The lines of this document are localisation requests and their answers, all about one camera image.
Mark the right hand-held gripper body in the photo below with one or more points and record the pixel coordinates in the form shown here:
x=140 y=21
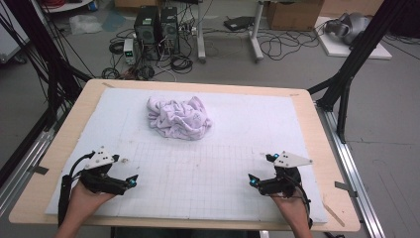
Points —
x=280 y=185

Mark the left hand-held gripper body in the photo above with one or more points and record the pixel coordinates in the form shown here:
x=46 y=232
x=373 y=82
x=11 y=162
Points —
x=99 y=181

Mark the pale pink patterned towel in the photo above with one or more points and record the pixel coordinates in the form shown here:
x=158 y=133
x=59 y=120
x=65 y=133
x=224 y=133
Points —
x=180 y=117

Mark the person's right hand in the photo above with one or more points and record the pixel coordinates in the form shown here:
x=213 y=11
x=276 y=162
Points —
x=290 y=208

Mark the person's left hand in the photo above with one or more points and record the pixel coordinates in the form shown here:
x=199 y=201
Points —
x=84 y=203

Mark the white grid foam mat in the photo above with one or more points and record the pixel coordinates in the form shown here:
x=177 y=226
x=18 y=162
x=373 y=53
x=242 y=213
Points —
x=231 y=132

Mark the light wooden table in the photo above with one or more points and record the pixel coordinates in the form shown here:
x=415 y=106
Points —
x=322 y=158

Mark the black tape strip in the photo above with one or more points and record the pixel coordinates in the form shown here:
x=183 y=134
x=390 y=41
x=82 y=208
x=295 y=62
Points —
x=40 y=170

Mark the thin wooden stick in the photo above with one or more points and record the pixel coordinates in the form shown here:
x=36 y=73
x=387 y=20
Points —
x=333 y=213

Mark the grey tape strip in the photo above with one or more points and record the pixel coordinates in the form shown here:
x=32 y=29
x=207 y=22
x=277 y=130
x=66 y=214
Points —
x=345 y=187

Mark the white power supply unit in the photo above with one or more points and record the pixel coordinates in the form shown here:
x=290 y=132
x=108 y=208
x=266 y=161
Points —
x=129 y=51

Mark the white desk leg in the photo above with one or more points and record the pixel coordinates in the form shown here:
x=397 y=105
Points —
x=256 y=39
x=201 y=36

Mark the white floor board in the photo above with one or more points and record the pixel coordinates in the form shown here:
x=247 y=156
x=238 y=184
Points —
x=336 y=49

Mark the wide black computer tower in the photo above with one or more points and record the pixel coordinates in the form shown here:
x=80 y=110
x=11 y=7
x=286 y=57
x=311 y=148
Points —
x=146 y=31

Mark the teal floor sheet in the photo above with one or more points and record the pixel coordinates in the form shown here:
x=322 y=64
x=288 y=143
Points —
x=114 y=20

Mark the clear plastic bag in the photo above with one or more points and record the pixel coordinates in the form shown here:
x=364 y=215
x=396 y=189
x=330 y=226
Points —
x=85 y=23

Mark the flat black device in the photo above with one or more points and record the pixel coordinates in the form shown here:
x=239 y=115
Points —
x=238 y=23

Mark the narrow black computer tower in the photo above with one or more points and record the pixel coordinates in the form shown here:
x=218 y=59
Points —
x=170 y=29

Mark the large cardboard box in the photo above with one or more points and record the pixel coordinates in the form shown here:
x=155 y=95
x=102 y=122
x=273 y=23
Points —
x=294 y=15

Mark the grey rounded device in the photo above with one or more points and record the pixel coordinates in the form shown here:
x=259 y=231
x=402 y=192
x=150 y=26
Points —
x=353 y=26

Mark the aluminium rail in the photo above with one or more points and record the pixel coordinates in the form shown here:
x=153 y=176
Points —
x=29 y=158
x=353 y=178

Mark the black metal frame stand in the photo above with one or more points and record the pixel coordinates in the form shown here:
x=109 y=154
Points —
x=343 y=76

